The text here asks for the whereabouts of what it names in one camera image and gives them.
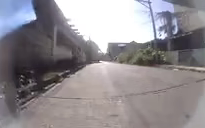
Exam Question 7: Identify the green bushes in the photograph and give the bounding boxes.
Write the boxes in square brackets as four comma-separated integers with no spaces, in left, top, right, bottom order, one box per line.
[118,47,168,67]

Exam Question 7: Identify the palm tree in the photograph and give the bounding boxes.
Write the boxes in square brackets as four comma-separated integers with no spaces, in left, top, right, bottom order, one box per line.
[155,10,179,51]

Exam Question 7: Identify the utility pole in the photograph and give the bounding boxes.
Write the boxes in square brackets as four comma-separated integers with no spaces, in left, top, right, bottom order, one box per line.
[136,0,159,50]

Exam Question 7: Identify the grey concrete building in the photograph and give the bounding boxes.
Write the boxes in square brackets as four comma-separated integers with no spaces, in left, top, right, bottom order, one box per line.
[0,0,101,88]

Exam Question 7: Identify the pale building with wall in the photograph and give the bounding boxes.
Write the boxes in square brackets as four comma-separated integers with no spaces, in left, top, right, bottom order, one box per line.
[156,0,205,69]

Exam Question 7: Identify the grey concrete road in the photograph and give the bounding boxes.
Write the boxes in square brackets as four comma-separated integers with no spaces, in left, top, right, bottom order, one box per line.
[9,60,205,128]

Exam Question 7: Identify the concrete kerb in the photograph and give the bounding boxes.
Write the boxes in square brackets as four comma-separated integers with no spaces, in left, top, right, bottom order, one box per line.
[156,63,205,74]

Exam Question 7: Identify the distant grey building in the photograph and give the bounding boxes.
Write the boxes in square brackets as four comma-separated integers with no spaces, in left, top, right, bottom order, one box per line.
[107,40,151,62]

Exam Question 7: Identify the roadside rubble strip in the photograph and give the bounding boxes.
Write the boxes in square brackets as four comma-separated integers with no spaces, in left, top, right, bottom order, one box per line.
[9,63,88,108]

